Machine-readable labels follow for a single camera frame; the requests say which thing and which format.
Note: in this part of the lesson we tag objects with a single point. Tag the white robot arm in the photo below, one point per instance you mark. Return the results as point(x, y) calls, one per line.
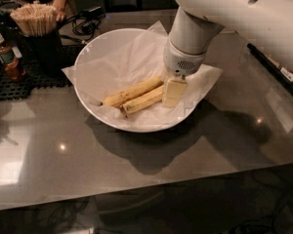
point(267, 24)

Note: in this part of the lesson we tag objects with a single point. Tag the black rubber grid mat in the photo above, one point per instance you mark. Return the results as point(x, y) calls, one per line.
point(34, 78)

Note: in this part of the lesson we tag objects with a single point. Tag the black wire condiment rack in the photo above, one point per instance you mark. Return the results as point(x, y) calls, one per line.
point(263, 60)

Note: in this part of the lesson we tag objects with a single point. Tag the person's hand in background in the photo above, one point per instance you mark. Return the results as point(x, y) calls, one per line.
point(60, 13)

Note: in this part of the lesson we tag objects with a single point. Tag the brown glass sauce bottle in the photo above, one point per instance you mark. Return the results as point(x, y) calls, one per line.
point(11, 64)

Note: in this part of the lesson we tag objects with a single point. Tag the yellow banana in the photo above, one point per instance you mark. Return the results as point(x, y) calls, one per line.
point(139, 89)
point(139, 103)

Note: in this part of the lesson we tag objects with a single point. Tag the wooden stir sticks bundle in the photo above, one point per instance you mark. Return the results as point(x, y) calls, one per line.
point(35, 19)

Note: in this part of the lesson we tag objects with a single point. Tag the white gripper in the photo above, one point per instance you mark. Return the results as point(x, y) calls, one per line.
point(182, 61)

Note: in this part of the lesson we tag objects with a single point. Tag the black power adapter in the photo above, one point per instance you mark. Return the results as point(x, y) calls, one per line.
point(95, 12)

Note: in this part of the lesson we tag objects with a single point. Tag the black stick holder cup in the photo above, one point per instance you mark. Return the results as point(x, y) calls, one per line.
point(48, 50)

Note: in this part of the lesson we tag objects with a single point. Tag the white paper liner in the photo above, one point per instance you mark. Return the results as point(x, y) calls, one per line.
point(120, 62)

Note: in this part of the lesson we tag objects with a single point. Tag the dark lidded jar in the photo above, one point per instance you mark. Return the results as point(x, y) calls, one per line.
point(6, 22)

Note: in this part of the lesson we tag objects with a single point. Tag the white bowl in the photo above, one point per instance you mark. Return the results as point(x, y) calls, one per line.
point(101, 46)

